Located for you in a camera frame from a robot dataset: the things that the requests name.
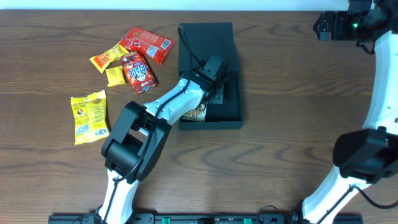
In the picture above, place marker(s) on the red candy bag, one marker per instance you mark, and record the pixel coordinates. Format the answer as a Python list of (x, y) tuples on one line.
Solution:
[(148, 43)]

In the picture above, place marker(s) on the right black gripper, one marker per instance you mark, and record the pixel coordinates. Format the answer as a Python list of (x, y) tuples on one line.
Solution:
[(339, 18)]

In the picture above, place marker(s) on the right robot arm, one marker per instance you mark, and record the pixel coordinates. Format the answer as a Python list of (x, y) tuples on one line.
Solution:
[(360, 158)]

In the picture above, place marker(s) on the black gift box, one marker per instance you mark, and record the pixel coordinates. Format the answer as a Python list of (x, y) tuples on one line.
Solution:
[(216, 38)]

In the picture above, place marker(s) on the red Hello Panda box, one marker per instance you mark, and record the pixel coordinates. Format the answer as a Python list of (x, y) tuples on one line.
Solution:
[(138, 73)]

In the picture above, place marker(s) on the orange yellow candy wrapper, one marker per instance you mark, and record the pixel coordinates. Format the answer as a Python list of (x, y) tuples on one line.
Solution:
[(102, 61)]

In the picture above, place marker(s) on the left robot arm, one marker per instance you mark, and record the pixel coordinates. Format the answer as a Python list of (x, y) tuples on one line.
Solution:
[(137, 139)]

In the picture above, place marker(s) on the yellow snack bag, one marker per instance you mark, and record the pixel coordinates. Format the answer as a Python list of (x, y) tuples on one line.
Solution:
[(89, 114)]

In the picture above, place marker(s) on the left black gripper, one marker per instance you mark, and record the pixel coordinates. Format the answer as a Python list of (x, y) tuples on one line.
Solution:
[(221, 99)]

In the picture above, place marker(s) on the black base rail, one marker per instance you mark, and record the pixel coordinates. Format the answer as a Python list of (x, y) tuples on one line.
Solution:
[(148, 218)]

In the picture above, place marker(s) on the brown Pocky box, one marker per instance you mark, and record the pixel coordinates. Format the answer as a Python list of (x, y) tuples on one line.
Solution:
[(198, 114)]

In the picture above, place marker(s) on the small yellow snack packet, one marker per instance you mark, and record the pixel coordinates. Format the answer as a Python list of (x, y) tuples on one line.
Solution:
[(115, 76)]

